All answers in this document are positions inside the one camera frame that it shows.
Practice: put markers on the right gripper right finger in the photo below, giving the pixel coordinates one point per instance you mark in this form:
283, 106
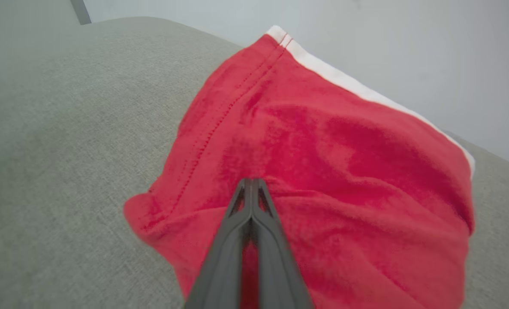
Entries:
278, 270

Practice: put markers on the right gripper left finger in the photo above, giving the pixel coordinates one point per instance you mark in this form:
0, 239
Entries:
224, 270

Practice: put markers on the red white basketball jersey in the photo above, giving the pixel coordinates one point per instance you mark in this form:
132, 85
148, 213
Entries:
344, 163

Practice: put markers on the grey fabric sofa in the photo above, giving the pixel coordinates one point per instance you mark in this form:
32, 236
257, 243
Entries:
65, 171

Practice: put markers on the white and black baseboard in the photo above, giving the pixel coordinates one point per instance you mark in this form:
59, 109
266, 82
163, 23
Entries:
81, 10

